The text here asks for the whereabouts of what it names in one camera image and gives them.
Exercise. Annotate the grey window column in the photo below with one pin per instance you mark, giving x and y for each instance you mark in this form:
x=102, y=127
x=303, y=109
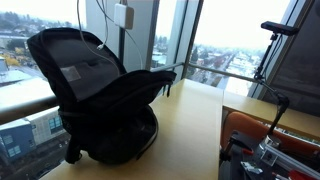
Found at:
x=113, y=50

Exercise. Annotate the black backpack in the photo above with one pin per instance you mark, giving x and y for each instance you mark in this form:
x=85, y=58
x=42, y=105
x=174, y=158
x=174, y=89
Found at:
x=100, y=126

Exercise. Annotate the small red object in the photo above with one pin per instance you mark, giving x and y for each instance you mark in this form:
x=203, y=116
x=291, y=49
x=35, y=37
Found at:
x=296, y=175

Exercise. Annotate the slim dark window post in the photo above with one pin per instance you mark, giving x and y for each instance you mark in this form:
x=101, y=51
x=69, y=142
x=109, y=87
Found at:
x=186, y=33

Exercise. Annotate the silver aluminium rail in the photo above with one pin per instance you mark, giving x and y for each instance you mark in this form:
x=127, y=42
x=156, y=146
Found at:
x=293, y=163

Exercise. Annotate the black stereo camera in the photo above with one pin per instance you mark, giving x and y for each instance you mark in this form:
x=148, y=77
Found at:
x=280, y=28

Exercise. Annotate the orange chair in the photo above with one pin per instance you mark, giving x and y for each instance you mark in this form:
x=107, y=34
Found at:
x=253, y=125

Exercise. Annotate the small clear plastic item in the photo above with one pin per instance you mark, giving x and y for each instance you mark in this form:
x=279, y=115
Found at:
x=251, y=167

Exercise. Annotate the black camera stand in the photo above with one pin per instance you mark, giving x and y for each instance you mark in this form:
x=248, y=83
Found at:
x=282, y=103

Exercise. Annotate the metal window handrail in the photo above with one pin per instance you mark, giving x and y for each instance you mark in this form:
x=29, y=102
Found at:
x=26, y=110
x=226, y=72

